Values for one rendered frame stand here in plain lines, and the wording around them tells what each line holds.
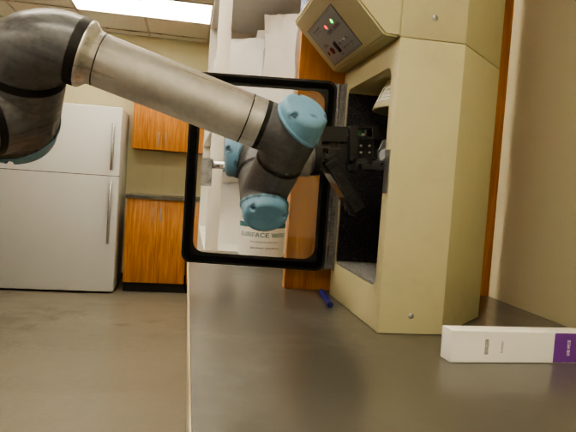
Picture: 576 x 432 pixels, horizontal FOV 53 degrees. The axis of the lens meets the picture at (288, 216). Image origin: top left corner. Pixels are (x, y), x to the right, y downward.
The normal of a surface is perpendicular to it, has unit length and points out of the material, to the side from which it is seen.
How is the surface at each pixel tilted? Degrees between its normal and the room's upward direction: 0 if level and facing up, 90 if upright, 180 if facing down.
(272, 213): 133
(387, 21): 90
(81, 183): 90
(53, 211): 90
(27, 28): 74
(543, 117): 90
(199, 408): 0
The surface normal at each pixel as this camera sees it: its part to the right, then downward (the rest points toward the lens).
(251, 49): 0.11, -0.34
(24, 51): -0.05, 0.36
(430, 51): 0.17, 0.07
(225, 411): 0.07, -1.00
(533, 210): -0.98, -0.06
